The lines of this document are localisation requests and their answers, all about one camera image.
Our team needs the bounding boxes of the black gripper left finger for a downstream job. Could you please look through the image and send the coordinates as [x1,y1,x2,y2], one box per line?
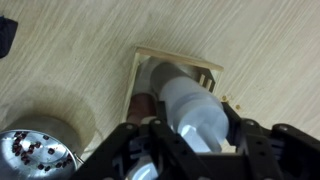
[69,100,214,180]

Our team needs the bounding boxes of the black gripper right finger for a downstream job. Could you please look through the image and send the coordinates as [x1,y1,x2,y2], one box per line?
[221,101,320,180]

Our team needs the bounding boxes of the translucent white sauce bottle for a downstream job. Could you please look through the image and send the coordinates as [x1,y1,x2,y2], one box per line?
[149,62,231,155]

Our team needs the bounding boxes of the brown sauce bottle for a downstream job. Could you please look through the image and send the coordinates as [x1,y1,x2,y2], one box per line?
[125,92,160,180]

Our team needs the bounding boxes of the wooden tray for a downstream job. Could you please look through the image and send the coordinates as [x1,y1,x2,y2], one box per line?
[121,45,225,155]

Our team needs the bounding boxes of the steel pot with red beans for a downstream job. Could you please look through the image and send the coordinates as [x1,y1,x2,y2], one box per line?
[0,114,85,180]

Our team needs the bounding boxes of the black triangular piece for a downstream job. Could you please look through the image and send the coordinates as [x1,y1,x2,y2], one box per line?
[0,15,19,60]

